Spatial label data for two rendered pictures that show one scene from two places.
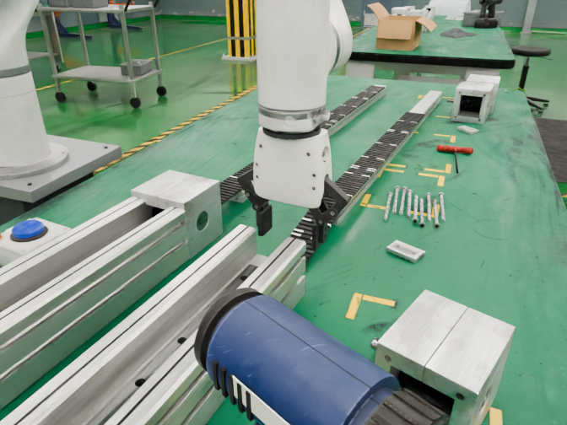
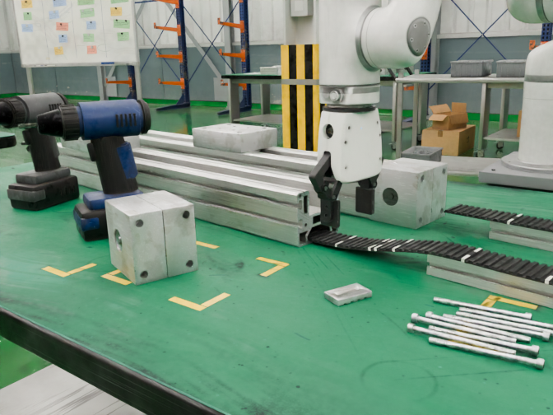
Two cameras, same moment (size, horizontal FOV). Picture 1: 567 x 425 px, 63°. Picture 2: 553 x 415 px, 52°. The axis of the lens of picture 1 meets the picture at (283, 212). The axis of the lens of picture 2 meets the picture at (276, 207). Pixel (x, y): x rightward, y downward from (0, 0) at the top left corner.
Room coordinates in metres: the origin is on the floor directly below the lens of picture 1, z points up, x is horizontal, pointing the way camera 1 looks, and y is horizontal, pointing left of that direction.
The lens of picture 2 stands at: (0.71, -0.82, 1.07)
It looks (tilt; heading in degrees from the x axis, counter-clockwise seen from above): 15 degrees down; 107
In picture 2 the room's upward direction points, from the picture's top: 2 degrees counter-clockwise
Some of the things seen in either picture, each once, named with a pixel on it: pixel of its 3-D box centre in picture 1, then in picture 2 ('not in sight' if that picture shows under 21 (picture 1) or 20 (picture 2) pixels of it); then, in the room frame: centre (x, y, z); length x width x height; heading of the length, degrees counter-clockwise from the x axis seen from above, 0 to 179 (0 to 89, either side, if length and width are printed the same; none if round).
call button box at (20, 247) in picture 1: (38, 252); not in sight; (0.56, 0.35, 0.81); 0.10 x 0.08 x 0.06; 63
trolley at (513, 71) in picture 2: not in sight; (461, 129); (0.79, 3.32, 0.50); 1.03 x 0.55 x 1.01; 171
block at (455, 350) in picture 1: (428, 365); (159, 233); (0.33, -0.14, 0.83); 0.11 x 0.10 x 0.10; 50
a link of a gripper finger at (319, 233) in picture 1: (326, 227); (325, 205); (0.55, -0.06, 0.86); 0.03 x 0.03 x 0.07; 63
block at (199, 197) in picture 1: (173, 211); (412, 190); (0.65, 0.18, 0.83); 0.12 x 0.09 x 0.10; 63
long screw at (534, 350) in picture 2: (429, 207); (481, 339); (0.75, -0.27, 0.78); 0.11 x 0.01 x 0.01; 165
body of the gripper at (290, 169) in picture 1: (291, 160); (348, 139); (0.57, -0.01, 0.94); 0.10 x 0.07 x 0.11; 63
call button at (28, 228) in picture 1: (29, 231); not in sight; (0.56, 0.36, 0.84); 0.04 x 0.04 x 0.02
